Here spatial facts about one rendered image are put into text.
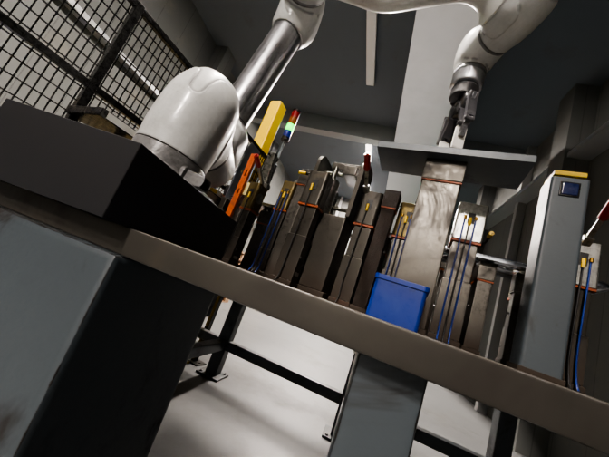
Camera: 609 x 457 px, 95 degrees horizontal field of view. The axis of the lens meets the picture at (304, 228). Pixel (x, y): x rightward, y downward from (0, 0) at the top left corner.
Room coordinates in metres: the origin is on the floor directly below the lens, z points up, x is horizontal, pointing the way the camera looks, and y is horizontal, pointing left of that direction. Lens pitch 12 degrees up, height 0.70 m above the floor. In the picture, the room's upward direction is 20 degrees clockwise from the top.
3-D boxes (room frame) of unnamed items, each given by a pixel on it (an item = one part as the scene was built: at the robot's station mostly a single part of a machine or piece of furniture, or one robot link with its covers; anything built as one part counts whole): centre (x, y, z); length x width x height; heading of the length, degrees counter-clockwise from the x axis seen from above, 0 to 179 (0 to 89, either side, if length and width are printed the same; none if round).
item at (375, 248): (0.86, -0.24, 0.90); 0.05 x 0.05 x 0.40; 64
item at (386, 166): (0.70, -0.31, 1.16); 0.37 x 0.14 x 0.02; 64
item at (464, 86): (0.70, -0.31, 1.37); 0.08 x 0.07 x 0.09; 179
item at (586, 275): (0.68, -0.70, 0.88); 0.12 x 0.07 x 0.36; 154
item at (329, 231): (0.96, -0.07, 0.95); 0.18 x 0.13 x 0.49; 64
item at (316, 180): (0.87, 0.01, 0.89); 0.09 x 0.08 x 0.38; 154
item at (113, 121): (1.31, 0.65, 1.02); 0.90 x 0.22 x 0.03; 154
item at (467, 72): (0.70, -0.31, 1.44); 0.09 x 0.09 x 0.06
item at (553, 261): (0.58, -0.54, 0.92); 0.08 x 0.08 x 0.44; 64
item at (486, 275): (0.92, -0.63, 0.84); 0.12 x 0.05 x 0.29; 154
